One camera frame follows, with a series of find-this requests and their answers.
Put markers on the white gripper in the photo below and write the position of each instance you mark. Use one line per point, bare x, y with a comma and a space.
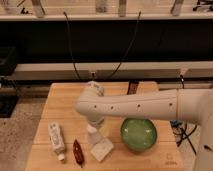
94, 127

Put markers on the white ceramic cup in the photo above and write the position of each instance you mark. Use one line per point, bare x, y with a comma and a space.
94, 136

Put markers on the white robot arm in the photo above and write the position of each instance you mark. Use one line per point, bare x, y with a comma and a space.
188, 105

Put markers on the white eraser block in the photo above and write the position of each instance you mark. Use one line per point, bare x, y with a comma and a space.
102, 149

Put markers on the dark red pepper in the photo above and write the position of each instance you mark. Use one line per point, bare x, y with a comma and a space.
78, 154

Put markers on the white tube with cap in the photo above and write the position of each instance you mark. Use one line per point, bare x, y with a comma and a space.
57, 140

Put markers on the green bowl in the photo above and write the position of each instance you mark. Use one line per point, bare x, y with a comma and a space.
138, 135

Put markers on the brown table clamp block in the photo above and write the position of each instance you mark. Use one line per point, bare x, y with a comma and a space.
132, 88

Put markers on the white wall outlet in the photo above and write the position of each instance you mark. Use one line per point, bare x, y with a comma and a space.
92, 74

